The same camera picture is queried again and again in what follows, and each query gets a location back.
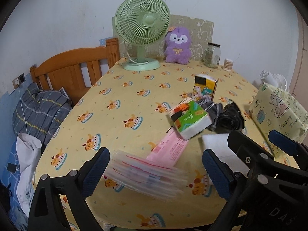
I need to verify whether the wooden bed headboard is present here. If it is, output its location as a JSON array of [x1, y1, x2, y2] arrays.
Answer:
[[30, 38, 120, 105]]

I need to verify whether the green desk fan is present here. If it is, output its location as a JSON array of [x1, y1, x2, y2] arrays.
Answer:
[[114, 0, 170, 71]]

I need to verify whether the white cloth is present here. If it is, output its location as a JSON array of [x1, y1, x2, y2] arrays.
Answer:
[[202, 134, 249, 177], [16, 133, 42, 217]]

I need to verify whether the clear zip bag stack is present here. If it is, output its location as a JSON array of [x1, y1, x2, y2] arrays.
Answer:
[[103, 150, 188, 202]]

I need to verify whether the pink tissue pack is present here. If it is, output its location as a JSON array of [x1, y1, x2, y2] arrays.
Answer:
[[146, 127, 188, 167]]

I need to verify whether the cotton swab container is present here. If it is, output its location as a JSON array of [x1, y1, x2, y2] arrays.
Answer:
[[222, 59, 233, 72]]

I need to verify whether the grey drawstring pouch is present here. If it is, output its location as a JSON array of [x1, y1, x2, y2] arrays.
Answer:
[[198, 99, 223, 126]]

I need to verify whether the white cloth on bed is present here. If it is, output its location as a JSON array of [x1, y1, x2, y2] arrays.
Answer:
[[16, 133, 42, 217]]

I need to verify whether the glass jar black lid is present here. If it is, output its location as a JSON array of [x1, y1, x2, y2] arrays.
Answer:
[[203, 42, 221, 68]]

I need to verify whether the green tissue pack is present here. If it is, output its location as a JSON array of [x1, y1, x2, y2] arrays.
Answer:
[[168, 98, 213, 140]]

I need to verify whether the blue plaid pillow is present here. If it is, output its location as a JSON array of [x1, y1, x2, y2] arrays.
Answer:
[[13, 82, 72, 146]]

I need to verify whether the white standing fan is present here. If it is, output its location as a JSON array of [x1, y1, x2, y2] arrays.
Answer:
[[259, 70, 289, 92]]

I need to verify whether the yellow cartoon tablecloth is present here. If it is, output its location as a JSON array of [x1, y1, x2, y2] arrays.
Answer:
[[34, 57, 300, 231]]

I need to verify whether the wall power socket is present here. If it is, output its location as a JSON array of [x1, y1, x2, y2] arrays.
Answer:
[[12, 73, 26, 89]]

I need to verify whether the purple plush bunny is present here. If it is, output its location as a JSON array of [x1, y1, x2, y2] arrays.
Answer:
[[164, 27, 192, 65]]

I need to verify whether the yellow cartoon storage box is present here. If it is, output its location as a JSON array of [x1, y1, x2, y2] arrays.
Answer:
[[249, 83, 307, 158]]

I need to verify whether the black plastic bag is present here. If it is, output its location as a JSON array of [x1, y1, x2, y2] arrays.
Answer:
[[215, 100, 245, 134]]

